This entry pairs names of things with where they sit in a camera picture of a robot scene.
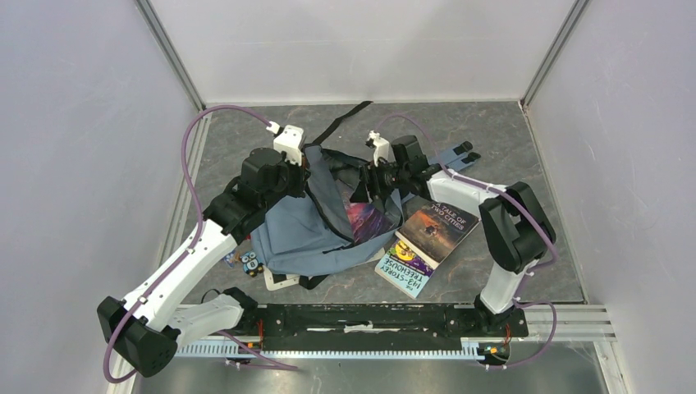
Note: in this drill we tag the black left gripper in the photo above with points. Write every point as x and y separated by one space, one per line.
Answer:
301 176

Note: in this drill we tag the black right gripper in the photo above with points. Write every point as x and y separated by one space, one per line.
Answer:
372 175

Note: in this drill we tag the purple galaxy cover book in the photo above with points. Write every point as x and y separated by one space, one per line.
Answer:
366 221

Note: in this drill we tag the blue grey backpack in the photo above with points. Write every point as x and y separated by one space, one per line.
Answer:
317 221

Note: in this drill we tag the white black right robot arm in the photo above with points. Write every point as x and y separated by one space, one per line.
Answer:
517 230

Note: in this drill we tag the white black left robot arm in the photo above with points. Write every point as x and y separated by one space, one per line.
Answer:
142 326

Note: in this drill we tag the dark orange tale book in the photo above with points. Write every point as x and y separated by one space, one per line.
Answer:
435 230

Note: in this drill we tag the light blue treehouse book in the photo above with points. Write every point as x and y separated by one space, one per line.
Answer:
404 269

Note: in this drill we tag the blue owl toy figure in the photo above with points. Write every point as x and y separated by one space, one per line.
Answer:
250 264

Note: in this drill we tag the black white chessboard mat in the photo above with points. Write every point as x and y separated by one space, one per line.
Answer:
308 271

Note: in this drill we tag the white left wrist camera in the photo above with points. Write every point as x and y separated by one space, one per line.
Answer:
288 140

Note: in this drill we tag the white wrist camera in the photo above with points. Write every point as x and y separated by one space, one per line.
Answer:
379 146
288 140

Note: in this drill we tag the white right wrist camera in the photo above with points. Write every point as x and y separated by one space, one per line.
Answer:
379 146

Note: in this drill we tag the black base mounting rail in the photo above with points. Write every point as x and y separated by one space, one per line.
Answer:
367 327

